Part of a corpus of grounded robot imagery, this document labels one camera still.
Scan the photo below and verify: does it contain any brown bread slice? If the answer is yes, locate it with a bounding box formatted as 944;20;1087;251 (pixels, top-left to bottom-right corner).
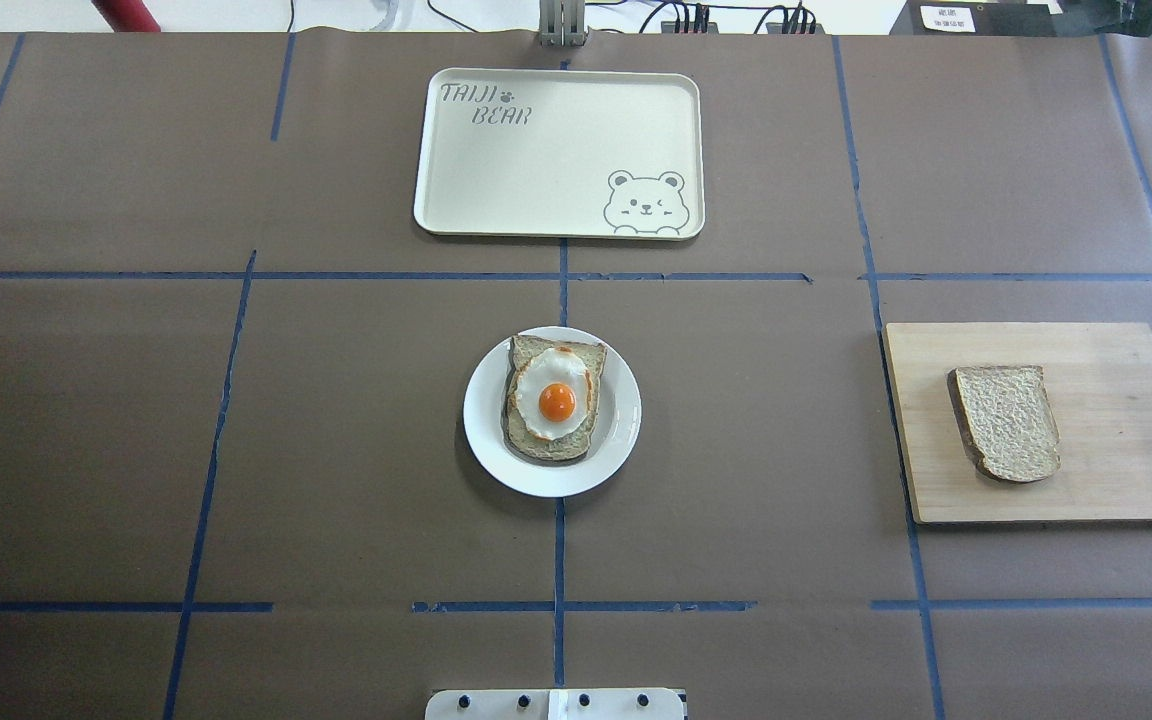
947;365;1061;484

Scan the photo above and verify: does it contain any bread slice under egg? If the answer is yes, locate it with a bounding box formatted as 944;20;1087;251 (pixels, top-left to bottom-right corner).
505;334;607;462

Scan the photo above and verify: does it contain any white round plate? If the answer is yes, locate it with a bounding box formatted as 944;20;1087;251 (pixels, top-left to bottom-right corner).
462;340;643;498

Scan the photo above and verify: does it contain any fried egg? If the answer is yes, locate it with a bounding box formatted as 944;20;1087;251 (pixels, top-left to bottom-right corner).
511;344;593;441

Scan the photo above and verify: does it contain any cream bear serving tray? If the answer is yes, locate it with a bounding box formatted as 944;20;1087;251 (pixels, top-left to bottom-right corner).
414;68;707;241

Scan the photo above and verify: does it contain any black box with label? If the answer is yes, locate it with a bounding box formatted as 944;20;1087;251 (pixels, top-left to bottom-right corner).
888;1;1058;37

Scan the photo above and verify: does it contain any wooden cutting board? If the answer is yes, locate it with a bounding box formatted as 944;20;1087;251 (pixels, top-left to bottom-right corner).
882;323;1152;524

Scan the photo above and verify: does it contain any red cylinder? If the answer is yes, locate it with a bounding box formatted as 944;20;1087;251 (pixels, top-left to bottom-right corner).
91;0;162;33

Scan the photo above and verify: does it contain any aluminium frame post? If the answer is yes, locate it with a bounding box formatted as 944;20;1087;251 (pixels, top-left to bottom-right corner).
538;0;589;47

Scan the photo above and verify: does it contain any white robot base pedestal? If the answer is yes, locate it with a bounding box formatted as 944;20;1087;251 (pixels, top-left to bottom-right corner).
424;687;689;719

